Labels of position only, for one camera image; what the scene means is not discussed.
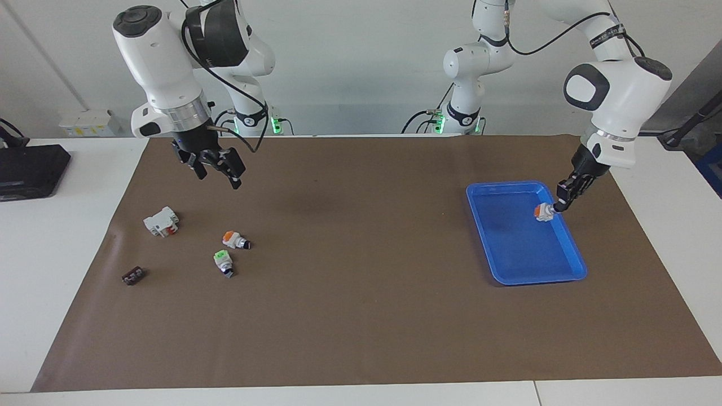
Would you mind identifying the blue plastic tray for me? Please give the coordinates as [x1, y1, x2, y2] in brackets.
[466, 180, 588, 286]

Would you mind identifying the black cable loop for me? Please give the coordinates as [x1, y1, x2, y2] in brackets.
[0, 118, 30, 149]

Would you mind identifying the white wall socket box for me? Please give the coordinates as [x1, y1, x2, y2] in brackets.
[59, 109, 121, 138]

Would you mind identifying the knob switch with green block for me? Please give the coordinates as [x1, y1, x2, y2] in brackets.
[213, 250, 235, 279]

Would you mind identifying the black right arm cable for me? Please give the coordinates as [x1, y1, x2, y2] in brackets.
[180, 0, 269, 155]

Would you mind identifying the brown table mat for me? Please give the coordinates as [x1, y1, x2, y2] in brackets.
[31, 134, 722, 392]

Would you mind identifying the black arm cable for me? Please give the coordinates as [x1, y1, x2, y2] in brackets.
[180, 0, 269, 155]
[504, 0, 645, 57]

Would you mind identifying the knob switch with orange block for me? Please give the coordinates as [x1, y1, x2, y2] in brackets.
[222, 230, 252, 250]

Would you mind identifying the black base cable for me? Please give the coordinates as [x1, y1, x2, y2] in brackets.
[401, 85, 453, 135]
[213, 107, 236, 135]

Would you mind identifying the black left base cable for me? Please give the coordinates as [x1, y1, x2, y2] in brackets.
[401, 85, 453, 135]

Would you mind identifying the black tripod stand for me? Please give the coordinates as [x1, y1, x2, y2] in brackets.
[657, 90, 722, 149]

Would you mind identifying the black right base cable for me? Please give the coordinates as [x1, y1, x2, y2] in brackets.
[213, 107, 236, 135]

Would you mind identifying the white circuit breaker red lever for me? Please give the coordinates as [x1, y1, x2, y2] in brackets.
[143, 206, 180, 238]

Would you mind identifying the blue crate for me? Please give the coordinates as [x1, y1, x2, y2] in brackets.
[696, 144, 722, 198]

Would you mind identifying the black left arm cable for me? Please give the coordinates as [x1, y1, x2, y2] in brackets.
[504, 0, 645, 57]

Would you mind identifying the flat black box device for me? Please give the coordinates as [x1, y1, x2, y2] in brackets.
[0, 144, 72, 201]

